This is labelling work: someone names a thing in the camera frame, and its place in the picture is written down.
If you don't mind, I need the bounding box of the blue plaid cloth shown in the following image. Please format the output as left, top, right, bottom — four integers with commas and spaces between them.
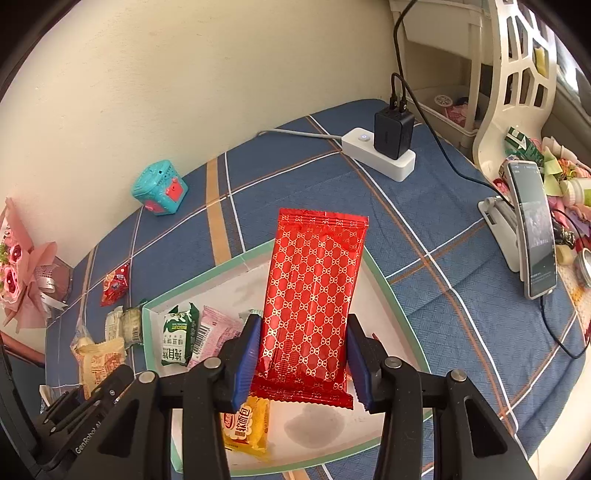
44, 98, 587, 480

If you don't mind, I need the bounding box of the black charger cable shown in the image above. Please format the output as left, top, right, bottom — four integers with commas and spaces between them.
389, 0, 419, 109
399, 76, 511, 199

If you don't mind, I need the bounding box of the clear glass vase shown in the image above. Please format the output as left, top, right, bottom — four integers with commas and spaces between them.
39, 258, 75, 310

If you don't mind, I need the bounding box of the grey power strip cable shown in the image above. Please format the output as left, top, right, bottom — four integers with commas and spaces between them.
256, 129, 345, 139

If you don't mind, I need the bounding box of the white plastic shelf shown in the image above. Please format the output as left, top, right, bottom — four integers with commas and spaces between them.
388, 0, 495, 148

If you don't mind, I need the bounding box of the pink flower bouquet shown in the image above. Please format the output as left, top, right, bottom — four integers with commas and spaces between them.
0, 198, 58, 340

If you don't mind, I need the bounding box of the white power strip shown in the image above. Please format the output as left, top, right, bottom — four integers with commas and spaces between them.
342, 128, 416, 182

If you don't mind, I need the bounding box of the teal toy box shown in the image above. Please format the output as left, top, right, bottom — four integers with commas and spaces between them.
131, 159, 189, 216

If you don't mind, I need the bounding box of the white tray with mint rim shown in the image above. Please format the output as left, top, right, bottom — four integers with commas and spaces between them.
141, 239, 435, 478

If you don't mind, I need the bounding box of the red gold patterned packet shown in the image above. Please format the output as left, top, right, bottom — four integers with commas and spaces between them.
249, 208, 370, 411

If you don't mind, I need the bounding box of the cream orange striped packet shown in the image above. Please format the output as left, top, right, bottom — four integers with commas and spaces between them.
74, 337, 127, 400

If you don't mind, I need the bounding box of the white plastic chair back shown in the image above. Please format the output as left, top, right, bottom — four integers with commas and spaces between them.
471, 0, 561, 181

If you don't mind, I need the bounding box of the olive clear snack packet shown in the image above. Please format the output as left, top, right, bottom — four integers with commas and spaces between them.
121, 299, 148, 344

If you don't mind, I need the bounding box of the yellow bread packet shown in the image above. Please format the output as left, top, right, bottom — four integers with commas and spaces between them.
221, 396, 271, 455

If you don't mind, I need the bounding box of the white snack packet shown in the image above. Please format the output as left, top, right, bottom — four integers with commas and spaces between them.
105, 307, 125, 342

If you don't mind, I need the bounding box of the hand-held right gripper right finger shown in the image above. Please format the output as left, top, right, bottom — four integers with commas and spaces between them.
346, 314, 539, 480

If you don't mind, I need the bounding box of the black phone cable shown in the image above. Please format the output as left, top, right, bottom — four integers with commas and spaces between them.
538, 291, 587, 361

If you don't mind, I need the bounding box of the white green biscuit packet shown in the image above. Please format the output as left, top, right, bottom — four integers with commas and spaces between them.
161, 302, 201, 367

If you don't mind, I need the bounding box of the white phone stand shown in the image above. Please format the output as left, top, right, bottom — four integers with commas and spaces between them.
478, 196, 529, 282

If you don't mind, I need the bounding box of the pink snack packet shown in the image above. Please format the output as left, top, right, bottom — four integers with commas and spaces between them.
189, 305, 245, 365

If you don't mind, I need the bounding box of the small red candy packet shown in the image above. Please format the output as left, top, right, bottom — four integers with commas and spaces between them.
100, 263, 131, 308

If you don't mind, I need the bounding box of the black charger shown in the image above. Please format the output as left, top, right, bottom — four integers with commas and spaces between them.
373, 108, 414, 161

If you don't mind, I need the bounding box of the pile of colourful craft scraps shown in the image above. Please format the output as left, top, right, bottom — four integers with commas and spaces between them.
494, 124, 591, 259

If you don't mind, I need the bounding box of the clear white bun packet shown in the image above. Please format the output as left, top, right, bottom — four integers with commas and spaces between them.
69, 325, 95, 356

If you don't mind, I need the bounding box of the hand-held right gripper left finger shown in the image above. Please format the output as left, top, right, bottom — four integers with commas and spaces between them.
104, 313, 264, 480

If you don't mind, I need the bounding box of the smartphone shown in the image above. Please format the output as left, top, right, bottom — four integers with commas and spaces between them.
505, 159, 559, 301

